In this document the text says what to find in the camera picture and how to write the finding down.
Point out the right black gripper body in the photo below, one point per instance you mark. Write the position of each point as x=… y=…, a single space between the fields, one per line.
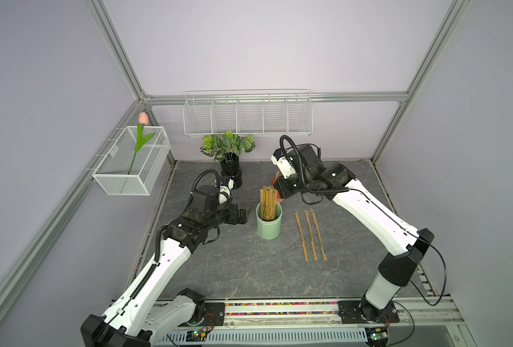
x=295 y=183

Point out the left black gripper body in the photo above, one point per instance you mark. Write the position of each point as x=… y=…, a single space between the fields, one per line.
x=228 y=215

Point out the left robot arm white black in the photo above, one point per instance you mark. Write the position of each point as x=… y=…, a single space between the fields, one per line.
x=129 y=321

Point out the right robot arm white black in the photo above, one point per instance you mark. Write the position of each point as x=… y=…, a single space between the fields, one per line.
x=405 y=244

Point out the bundle of brown paper straws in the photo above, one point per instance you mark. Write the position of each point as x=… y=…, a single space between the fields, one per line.
x=268 y=203

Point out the mint green storage cup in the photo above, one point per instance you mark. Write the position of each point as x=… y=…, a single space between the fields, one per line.
x=269 y=230

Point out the black plant pot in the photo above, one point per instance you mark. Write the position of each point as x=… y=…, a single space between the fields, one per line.
x=230 y=167

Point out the green artificial plant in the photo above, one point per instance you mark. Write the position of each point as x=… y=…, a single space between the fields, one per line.
x=226 y=146

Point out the white mesh basket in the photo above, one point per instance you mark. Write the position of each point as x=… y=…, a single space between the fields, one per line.
x=111 y=171

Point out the pink artificial tulip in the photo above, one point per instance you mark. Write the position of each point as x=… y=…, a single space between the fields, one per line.
x=142 y=139

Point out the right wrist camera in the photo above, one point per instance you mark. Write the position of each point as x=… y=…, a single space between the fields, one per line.
x=309 y=157

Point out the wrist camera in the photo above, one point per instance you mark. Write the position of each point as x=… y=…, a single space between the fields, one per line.
x=309 y=157
x=208 y=198

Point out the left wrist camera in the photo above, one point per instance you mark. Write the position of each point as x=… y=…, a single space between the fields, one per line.
x=208 y=198

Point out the white wire wall shelf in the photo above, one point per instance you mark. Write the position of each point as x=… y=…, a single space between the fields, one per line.
x=258 y=112

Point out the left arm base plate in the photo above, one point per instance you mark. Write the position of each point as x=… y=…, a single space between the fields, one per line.
x=213 y=314

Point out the aluminium front rail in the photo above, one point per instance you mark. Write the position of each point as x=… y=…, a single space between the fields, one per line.
x=279 y=313

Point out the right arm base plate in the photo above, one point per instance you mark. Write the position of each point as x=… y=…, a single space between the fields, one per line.
x=357 y=312

